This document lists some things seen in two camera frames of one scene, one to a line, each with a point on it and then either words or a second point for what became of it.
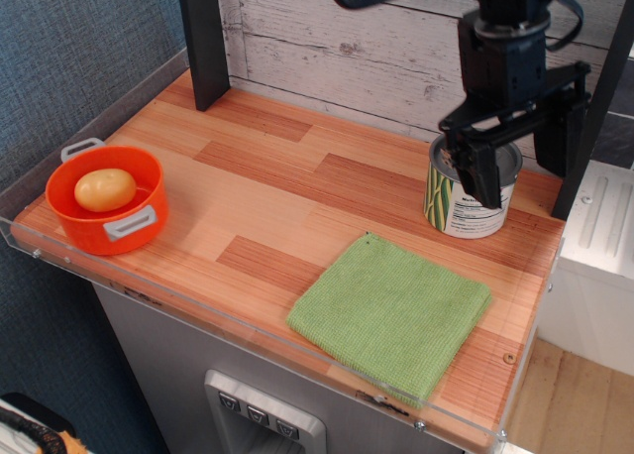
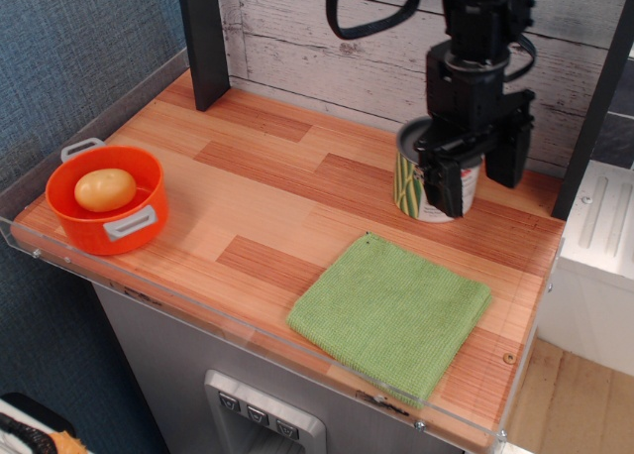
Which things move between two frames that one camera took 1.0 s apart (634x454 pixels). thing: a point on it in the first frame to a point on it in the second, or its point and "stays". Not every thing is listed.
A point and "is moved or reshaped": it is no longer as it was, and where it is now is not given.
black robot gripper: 507,90 to 466,103
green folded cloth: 397,320 stays
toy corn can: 451,207 is moved or reshaped
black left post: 202,26 stays
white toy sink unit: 588,309 stays
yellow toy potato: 104,189 stays
